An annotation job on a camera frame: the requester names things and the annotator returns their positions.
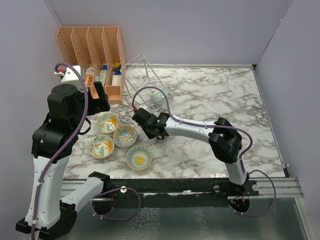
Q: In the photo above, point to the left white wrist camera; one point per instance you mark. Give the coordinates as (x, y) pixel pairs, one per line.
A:
(72, 79)

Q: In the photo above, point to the white wire dish rack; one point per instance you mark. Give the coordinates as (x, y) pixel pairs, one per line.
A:
(141, 81)

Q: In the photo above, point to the plain teal bowl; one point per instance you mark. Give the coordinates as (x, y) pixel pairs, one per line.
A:
(157, 96)

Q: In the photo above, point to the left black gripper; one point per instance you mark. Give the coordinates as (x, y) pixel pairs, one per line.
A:
(98, 105)

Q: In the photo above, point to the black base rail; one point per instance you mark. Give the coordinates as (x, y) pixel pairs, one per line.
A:
(171, 193)

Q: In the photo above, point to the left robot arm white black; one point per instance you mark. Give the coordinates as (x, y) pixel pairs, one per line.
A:
(51, 216)

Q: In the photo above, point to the yellow blue sun bowl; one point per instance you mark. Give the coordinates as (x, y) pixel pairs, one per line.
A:
(139, 157)

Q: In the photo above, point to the floral orange green bowl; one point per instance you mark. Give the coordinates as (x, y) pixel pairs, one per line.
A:
(101, 146)
(108, 122)

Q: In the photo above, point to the white card box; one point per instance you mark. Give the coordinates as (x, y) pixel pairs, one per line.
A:
(116, 80)

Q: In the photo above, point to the blue orange ornate bowl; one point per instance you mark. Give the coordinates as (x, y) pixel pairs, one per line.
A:
(125, 136)

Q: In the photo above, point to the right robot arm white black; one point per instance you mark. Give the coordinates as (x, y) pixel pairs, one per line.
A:
(224, 139)

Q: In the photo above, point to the peach plastic desk organizer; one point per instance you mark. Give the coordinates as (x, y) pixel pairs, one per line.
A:
(93, 46)

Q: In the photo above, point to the green white box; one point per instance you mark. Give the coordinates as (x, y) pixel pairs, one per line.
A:
(103, 76)

